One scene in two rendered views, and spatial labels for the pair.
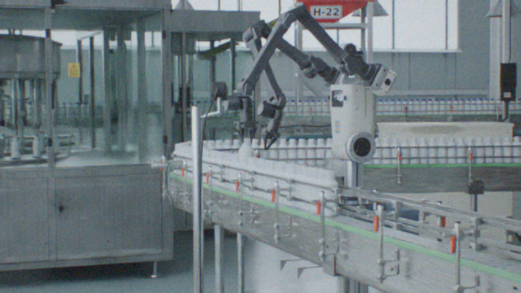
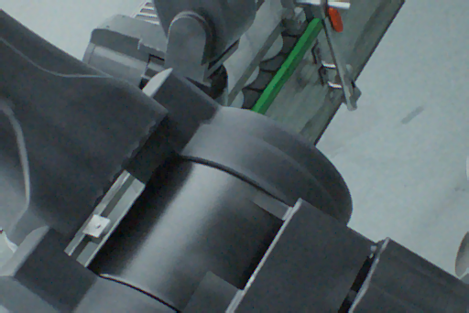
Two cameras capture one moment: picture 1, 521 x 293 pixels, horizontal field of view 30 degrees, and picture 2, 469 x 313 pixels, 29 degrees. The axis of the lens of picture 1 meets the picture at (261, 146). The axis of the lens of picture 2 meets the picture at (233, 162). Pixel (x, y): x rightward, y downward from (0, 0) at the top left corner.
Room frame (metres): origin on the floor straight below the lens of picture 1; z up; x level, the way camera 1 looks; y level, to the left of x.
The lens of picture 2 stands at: (4.64, -0.63, 1.84)
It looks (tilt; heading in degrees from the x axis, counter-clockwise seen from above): 45 degrees down; 69
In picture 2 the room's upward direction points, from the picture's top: 25 degrees counter-clockwise
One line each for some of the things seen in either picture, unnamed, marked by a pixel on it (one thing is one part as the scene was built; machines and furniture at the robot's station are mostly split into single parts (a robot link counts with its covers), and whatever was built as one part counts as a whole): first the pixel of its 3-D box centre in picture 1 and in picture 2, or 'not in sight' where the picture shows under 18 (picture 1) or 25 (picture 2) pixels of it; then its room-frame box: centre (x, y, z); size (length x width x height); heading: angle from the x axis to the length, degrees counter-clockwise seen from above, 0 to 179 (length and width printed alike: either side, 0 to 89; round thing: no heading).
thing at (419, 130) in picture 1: (443, 188); not in sight; (8.81, -1.62, 0.59); 1.10 x 0.62 x 1.18; 92
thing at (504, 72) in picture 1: (506, 83); not in sight; (10.34, -2.58, 1.55); 0.17 x 0.15 x 0.42; 92
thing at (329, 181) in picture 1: (329, 193); not in sight; (3.61, -0.25, 1.08); 0.06 x 0.06 x 0.17
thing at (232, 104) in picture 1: (237, 97); not in sight; (4.49, 0.11, 1.44); 0.12 x 0.09 x 0.12; 111
